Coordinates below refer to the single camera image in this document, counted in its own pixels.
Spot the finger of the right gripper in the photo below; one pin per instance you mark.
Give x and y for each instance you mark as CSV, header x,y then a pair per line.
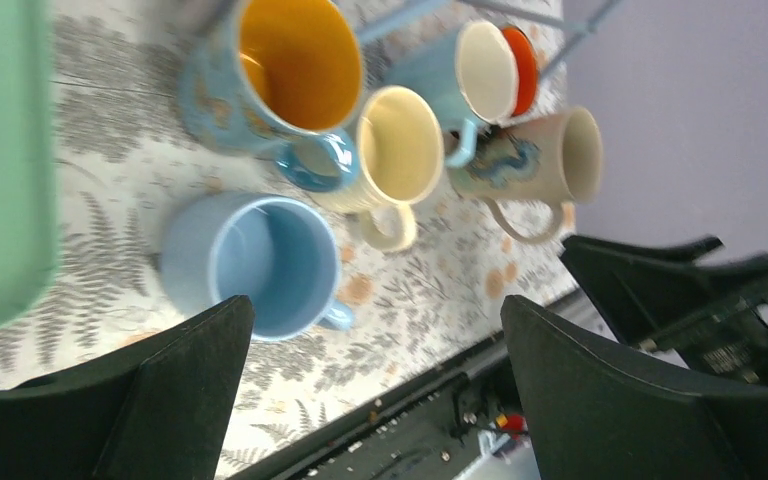
x,y
613,274

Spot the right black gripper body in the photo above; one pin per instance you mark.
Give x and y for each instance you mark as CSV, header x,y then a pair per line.
x,y
707,313

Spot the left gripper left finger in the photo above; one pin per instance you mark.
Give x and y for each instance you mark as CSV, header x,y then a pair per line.
x,y
155,409

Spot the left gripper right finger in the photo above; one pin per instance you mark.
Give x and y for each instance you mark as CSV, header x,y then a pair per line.
x,y
596,409

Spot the tall beige cup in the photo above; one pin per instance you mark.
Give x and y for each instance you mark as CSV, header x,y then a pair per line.
x,y
554,159

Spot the light blue upside-down mug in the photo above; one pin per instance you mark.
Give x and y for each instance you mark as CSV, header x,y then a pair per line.
x,y
277,251

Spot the orange mug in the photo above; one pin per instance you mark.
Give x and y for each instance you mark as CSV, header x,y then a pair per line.
x,y
527,68

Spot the cream upside-down mug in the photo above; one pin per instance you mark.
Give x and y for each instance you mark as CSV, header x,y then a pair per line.
x,y
400,150

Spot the blue mug yellow inside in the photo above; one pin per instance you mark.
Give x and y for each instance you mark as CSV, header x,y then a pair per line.
x,y
278,78

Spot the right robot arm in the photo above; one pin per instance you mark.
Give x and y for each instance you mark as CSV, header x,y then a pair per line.
x,y
659,299

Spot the green plastic tray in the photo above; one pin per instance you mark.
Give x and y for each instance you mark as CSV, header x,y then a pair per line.
x,y
29,236

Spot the floral table cloth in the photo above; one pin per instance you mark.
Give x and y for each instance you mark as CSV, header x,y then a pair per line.
x,y
126,166

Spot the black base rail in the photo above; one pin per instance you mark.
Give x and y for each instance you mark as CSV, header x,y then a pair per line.
x,y
434,426

